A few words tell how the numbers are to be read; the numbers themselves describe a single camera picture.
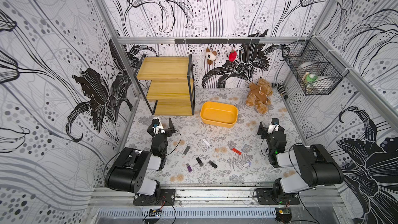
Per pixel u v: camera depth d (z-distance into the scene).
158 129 0.74
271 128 0.78
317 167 0.45
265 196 0.72
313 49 0.86
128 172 0.44
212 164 0.84
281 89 1.19
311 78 0.78
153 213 0.72
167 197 0.74
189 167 0.82
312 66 0.78
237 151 0.88
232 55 0.94
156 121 0.73
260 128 0.84
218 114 1.04
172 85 1.03
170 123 0.85
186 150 0.89
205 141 0.92
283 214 0.70
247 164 0.84
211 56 0.93
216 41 0.91
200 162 0.84
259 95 1.04
